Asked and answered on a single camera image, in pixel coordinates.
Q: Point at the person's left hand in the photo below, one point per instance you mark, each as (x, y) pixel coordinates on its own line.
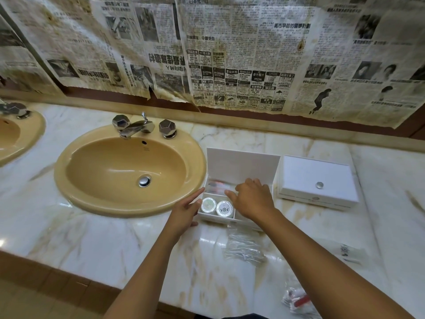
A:
(182, 217)

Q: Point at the person's right hand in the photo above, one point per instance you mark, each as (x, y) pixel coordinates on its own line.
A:
(254, 200)

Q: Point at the small round white jar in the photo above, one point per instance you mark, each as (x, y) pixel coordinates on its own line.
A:
(224, 208)

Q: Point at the pile of toothbrush kits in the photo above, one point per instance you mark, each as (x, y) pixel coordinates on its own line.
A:
(220, 186)

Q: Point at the white box with round knob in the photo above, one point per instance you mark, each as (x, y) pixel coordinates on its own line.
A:
(242, 164)
(312, 174)

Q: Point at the small clear packets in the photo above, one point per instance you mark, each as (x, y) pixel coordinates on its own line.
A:
(244, 247)

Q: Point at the red item packet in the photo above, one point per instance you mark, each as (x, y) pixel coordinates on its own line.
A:
(297, 300)

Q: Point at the person's right forearm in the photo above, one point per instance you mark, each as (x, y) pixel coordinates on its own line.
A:
(318, 272)

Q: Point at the person's left forearm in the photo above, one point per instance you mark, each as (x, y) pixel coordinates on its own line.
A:
(146, 282)

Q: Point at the person's dark clothing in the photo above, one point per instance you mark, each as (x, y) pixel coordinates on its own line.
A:
(232, 316)

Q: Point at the chrome sink drain plug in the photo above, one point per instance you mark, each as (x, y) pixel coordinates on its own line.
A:
(145, 181)

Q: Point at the beige oval sink basin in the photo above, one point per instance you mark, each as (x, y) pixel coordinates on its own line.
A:
(23, 136)
(116, 172)

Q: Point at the chrome faceted faucet knob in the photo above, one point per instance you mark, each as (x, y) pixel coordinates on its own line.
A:
(121, 122)
(16, 109)
(167, 127)

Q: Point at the chrome faucet spout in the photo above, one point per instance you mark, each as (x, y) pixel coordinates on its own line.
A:
(135, 127)

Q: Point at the yellowed newspaper sheet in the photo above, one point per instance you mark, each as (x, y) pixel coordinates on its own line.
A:
(362, 66)
(86, 36)
(20, 66)
(249, 43)

